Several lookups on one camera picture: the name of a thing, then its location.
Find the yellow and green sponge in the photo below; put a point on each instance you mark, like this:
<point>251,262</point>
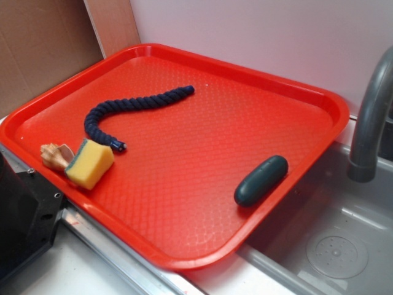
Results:
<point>89,165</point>

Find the grey sink faucet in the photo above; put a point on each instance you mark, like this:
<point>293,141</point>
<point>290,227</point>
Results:
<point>372,136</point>

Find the light wooden board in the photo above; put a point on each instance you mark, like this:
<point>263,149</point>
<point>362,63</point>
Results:
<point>114,25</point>

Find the tan conch seashell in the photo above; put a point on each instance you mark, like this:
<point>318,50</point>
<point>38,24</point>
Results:
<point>56,157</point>

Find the brown cardboard panel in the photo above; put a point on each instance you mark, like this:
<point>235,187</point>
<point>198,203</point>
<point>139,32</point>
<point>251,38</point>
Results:
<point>43,43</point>

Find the grey plastic sink basin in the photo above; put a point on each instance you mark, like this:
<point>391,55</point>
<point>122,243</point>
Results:
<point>329,235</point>

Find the red plastic tray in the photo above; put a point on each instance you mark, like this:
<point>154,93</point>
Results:
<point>170,195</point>

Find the dark green oval case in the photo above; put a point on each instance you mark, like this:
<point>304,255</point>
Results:
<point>261,180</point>

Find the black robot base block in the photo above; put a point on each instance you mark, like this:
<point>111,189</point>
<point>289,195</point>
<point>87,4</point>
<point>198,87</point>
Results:
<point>30,211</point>

